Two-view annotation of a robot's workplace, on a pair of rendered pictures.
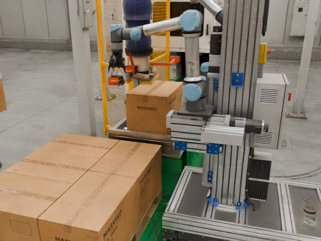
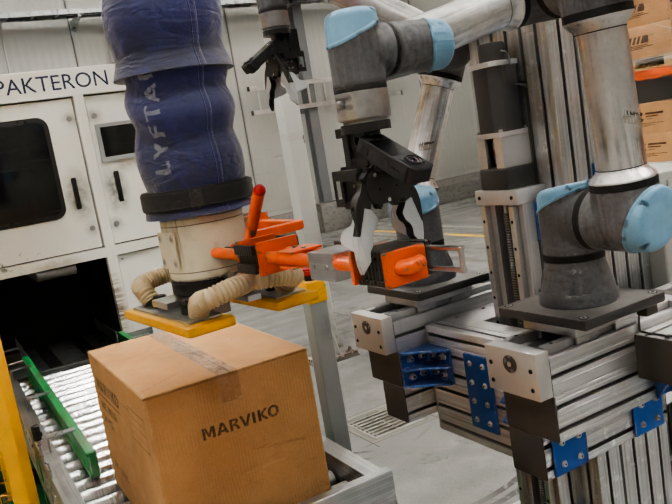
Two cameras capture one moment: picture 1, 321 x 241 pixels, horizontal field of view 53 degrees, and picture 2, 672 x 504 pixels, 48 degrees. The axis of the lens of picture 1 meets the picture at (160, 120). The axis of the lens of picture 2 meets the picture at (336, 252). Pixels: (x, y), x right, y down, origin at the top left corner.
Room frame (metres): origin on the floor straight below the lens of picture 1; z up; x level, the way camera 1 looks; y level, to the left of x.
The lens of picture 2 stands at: (1.39, 1.09, 1.43)
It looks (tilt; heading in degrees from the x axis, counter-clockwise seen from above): 9 degrees down; 315
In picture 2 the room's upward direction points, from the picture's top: 9 degrees counter-clockwise
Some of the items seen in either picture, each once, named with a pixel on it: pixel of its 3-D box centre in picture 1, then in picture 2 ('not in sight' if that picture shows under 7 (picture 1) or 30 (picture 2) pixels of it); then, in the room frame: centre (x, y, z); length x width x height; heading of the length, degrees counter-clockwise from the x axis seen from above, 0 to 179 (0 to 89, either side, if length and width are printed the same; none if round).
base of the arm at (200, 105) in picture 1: (196, 102); (576, 274); (2.09, -0.25, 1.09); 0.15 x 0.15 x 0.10
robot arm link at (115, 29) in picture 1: (116, 33); (356, 50); (2.10, 0.28, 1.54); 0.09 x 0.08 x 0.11; 74
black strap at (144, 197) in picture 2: (139, 49); (198, 194); (2.67, 0.18, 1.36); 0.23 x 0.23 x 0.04
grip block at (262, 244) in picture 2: (130, 70); (267, 253); (2.43, 0.23, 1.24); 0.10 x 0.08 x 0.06; 79
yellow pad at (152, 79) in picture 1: (150, 76); (255, 287); (2.66, 0.09, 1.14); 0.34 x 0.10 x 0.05; 169
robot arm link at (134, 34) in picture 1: (132, 34); (406, 48); (2.09, 0.18, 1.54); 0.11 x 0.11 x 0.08; 74
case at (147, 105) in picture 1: (156, 106); (201, 421); (3.04, 0.04, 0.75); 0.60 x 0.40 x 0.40; 163
